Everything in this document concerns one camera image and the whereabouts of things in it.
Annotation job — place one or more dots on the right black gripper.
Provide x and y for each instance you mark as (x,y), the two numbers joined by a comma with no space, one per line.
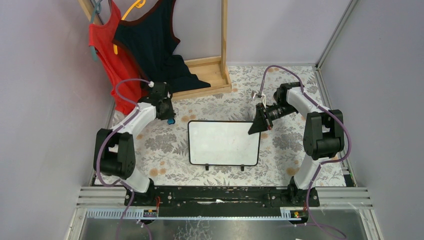
(265,115)

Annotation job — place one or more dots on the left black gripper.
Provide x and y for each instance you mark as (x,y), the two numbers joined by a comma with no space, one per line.
(166,111)

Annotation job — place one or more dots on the blue whiteboard eraser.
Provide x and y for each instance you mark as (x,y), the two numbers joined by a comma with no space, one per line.
(171,121)

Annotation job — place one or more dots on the black framed whiteboard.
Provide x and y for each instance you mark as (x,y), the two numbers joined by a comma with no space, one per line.
(222,143)

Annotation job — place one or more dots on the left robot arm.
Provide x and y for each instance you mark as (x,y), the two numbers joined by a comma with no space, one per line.
(114,155)

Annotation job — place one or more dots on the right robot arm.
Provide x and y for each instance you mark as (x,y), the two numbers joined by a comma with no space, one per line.
(324,131)

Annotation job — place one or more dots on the floral table mat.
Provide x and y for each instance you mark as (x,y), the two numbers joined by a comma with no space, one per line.
(162,150)

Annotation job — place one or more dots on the wooden clothes rack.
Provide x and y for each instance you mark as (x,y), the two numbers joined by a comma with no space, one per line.
(212,70)

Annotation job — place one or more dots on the red tank top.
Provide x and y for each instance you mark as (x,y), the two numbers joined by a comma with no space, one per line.
(118,67)

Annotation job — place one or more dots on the navy tank top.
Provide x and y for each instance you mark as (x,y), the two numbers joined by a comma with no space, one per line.
(150,42)

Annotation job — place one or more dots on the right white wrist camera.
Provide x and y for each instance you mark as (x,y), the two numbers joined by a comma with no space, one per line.
(259,97)

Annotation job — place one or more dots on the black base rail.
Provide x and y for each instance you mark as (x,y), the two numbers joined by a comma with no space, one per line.
(223,201)

